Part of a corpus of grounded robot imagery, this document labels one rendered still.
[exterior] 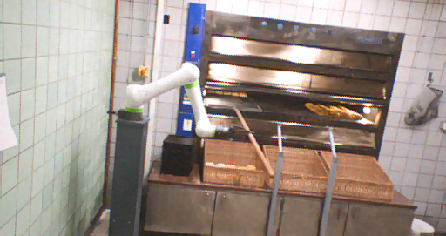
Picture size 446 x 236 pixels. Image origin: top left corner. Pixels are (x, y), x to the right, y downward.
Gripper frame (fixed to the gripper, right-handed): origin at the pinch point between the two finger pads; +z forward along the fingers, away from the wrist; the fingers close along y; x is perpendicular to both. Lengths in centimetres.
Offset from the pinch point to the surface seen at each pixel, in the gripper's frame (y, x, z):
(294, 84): -32, -98, 54
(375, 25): -97, -100, 123
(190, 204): 80, -45, -36
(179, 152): 38, -60, -51
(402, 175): 49, -99, 181
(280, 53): -61, -99, 35
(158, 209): 87, -45, -63
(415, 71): -58, -99, 171
